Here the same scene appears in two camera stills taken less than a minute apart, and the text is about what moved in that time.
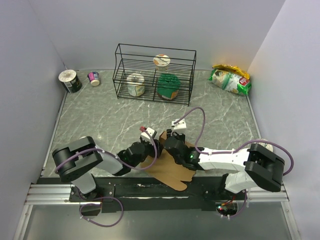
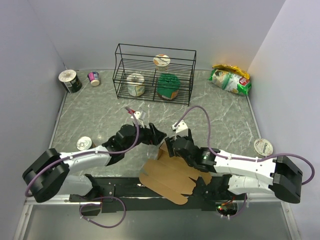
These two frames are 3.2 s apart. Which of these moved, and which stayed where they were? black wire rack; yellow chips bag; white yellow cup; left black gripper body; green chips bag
Moved: left black gripper body
Stayed: black wire rack; yellow chips bag; green chips bag; white yellow cup
